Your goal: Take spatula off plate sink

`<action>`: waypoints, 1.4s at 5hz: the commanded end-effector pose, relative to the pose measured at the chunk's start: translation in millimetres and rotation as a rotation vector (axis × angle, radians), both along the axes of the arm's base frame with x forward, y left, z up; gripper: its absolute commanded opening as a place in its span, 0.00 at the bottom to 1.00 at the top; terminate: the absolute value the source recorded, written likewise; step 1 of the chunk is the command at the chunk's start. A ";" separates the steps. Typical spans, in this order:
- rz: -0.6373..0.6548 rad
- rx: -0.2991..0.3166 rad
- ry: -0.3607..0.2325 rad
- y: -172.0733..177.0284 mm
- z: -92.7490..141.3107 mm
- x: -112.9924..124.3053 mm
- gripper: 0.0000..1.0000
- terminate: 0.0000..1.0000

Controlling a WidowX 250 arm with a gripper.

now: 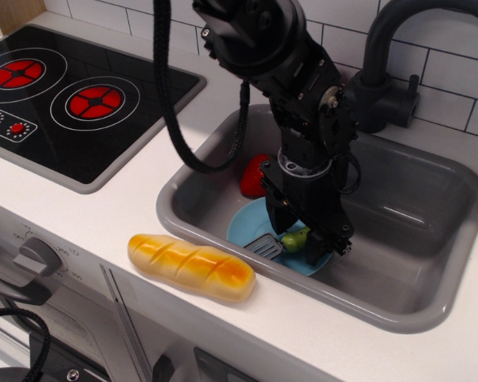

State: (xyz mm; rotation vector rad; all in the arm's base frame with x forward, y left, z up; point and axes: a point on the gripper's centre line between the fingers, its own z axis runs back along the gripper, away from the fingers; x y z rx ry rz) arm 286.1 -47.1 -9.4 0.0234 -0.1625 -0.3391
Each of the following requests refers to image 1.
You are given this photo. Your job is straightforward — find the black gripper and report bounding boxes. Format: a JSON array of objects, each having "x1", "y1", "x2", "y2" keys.
[{"x1": 261, "y1": 159, "x2": 353, "y2": 266}]

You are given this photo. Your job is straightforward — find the green handled grey spatula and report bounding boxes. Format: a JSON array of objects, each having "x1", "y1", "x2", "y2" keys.
[{"x1": 245, "y1": 227, "x2": 310, "y2": 260}]

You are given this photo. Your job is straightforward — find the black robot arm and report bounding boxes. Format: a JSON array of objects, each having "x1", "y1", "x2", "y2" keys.
[{"x1": 193, "y1": 1, "x2": 359, "y2": 265}]

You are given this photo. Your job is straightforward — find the blue plastic plate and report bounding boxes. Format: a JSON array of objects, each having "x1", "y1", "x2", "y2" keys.
[{"x1": 227, "y1": 197, "x2": 331, "y2": 276}]

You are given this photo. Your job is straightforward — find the grey sink basin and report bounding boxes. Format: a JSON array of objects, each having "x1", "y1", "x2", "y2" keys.
[{"x1": 156, "y1": 105, "x2": 478, "y2": 333}]

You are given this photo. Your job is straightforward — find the red toy strawberry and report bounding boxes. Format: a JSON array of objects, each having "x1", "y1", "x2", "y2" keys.
[{"x1": 240, "y1": 154, "x2": 270, "y2": 198}]

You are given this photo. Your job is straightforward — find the toy bread loaf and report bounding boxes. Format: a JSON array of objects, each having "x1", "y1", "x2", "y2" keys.
[{"x1": 127, "y1": 234, "x2": 256, "y2": 302}]

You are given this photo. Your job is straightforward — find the dark grey faucet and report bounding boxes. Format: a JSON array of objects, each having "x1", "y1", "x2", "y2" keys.
[{"x1": 346, "y1": 0, "x2": 478, "y2": 134}]

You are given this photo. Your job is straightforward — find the black toy stove top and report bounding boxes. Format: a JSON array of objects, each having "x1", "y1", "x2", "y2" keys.
[{"x1": 0, "y1": 23, "x2": 207, "y2": 195}]

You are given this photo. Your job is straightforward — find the grey oven knob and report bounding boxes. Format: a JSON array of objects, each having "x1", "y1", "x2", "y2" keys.
[{"x1": 13, "y1": 237, "x2": 62, "y2": 277}]

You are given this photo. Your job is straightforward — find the wooden side panel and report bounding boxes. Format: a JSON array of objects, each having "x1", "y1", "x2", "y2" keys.
[{"x1": 0, "y1": 0, "x2": 46, "y2": 37}]

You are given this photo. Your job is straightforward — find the black braided cable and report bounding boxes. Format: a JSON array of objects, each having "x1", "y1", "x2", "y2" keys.
[
  {"x1": 0, "y1": 306, "x2": 51, "y2": 382},
  {"x1": 152, "y1": 0, "x2": 251, "y2": 175}
]

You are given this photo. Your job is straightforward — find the black braided lower cable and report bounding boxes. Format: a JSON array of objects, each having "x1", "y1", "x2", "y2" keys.
[{"x1": 0, "y1": 306, "x2": 51, "y2": 382}]

